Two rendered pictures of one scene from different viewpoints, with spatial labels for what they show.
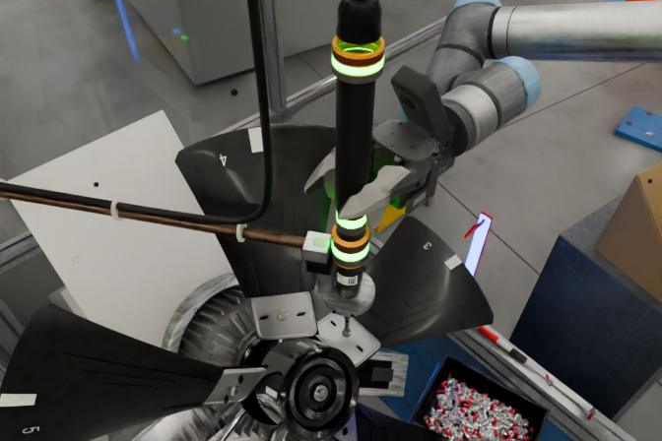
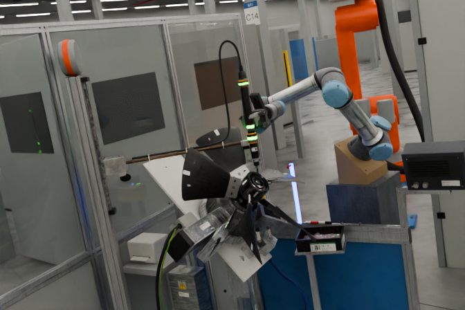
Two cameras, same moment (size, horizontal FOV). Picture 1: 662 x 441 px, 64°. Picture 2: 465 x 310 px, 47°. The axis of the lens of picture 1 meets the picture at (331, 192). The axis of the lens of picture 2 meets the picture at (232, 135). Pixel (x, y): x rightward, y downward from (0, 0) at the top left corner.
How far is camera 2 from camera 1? 1.99 m
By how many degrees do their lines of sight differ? 38
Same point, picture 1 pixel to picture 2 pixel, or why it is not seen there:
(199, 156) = (202, 139)
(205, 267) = not seen: hidden behind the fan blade
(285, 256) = (234, 157)
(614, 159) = not seen: hidden behind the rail
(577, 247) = (333, 185)
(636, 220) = (342, 160)
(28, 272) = not seen: hidden behind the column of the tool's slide
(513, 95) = (279, 105)
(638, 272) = (353, 179)
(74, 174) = (159, 163)
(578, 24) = (288, 90)
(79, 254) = (167, 184)
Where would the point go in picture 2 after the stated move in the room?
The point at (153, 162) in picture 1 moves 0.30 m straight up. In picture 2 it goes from (178, 163) to (167, 102)
